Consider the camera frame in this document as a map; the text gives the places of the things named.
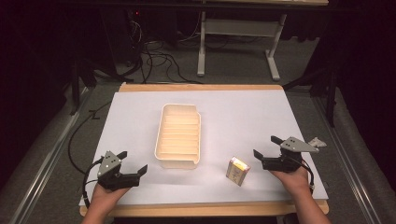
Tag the aluminium rail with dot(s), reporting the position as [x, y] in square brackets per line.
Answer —
[345, 161]
[46, 161]

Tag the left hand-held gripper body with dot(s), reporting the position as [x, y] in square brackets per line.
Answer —
[112, 179]

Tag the small yellow white carton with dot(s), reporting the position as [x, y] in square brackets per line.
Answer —
[237, 172]

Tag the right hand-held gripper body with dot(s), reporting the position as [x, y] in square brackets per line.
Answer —
[281, 164]

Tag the cream plastic container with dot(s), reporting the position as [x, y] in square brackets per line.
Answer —
[179, 137]

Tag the white paper sheet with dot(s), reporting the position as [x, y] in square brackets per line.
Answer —
[233, 118]

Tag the person's right hand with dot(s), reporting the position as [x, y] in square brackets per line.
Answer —
[295, 182]

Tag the white metal desk frame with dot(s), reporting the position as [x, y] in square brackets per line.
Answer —
[239, 28]

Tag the person's left hand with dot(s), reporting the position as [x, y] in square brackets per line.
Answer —
[107, 197]

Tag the crumpled white paper scrap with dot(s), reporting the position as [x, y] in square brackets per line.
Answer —
[317, 142]

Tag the black metal stand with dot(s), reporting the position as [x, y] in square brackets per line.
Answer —
[330, 96]
[75, 87]

